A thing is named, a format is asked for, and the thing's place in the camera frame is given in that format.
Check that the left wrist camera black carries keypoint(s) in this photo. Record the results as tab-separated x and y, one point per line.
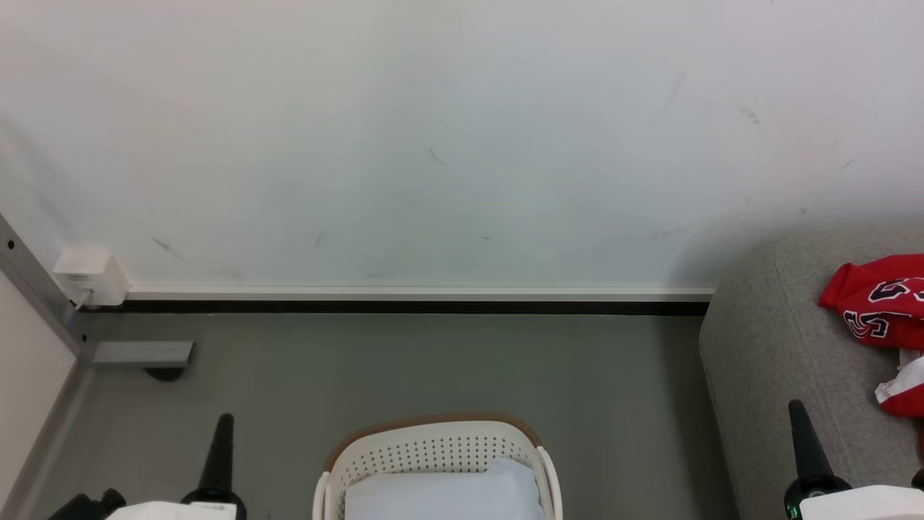
90	507

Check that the grey metal frame post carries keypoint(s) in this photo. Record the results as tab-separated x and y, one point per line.
40	289

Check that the white wall power adapter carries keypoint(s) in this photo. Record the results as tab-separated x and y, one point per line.
94	278

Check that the white baseboard strip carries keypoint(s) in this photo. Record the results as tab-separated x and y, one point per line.
419	293

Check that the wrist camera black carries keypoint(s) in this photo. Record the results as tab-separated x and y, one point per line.
90	507
919	479

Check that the grey fabric sofa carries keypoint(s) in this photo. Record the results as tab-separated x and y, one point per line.
779	375

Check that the white plastic laundry basket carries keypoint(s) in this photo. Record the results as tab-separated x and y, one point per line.
433	448

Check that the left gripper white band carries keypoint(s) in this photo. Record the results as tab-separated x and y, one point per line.
180	510

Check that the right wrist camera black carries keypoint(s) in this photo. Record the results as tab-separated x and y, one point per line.
919	479

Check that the red basketball jersey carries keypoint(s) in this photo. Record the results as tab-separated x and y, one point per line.
877	300

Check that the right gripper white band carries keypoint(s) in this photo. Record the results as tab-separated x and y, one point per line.
852	504

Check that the light blue cloth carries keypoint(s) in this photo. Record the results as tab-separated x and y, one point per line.
447	495

